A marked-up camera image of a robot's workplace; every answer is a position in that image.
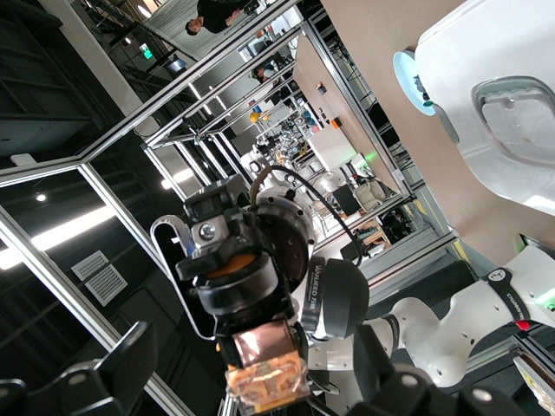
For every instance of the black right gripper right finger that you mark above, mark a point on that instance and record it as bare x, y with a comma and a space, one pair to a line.
390, 390

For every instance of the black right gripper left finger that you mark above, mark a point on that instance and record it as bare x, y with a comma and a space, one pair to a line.
99, 385

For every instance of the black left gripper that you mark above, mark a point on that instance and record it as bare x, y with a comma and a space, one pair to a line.
286, 247

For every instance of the orange push-button switch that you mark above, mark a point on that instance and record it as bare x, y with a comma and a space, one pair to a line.
264, 346

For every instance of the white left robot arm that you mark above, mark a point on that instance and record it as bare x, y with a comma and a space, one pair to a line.
433, 338

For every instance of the white office chair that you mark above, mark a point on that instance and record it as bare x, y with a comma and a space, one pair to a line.
370, 195

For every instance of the green exit sign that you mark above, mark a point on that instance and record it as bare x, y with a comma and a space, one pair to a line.
146, 51

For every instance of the person in black shirt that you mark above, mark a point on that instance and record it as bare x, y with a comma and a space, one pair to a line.
214, 15

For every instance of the light blue round plate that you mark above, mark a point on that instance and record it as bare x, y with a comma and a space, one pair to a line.
403, 73

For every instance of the white lidded lunch box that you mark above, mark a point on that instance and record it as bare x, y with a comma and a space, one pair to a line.
498, 52

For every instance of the white wall vent grille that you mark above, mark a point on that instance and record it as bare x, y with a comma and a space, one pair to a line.
99, 277

